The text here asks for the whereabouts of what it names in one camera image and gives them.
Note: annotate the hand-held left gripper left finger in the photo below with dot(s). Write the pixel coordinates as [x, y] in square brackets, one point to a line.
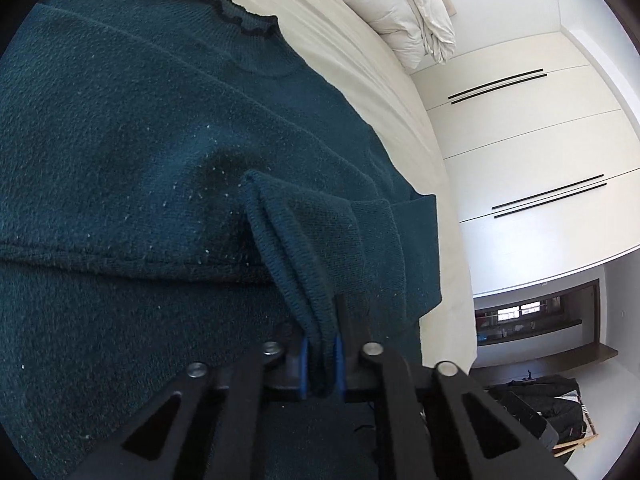
[301, 366]

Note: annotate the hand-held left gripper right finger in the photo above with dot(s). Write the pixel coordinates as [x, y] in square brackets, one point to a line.
[338, 366]

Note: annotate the dark teal knit sweater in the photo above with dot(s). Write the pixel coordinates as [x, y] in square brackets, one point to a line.
[150, 160]

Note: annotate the wooden clothes rack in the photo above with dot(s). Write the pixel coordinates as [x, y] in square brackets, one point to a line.
[580, 444]

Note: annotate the black backpack on floor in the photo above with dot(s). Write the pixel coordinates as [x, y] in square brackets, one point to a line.
[545, 400]

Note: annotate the dark wooden ledge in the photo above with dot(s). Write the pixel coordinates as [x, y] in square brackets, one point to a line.
[575, 352]

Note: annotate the bed with beige sheet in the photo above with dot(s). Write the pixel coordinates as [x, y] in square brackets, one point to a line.
[360, 70]

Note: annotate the white wardrobe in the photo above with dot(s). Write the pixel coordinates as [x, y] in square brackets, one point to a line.
[525, 135]

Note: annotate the white folded duvet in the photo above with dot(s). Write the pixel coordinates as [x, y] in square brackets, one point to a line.
[380, 0]

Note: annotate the dark wooden window frame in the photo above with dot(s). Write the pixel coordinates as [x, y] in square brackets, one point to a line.
[595, 300]

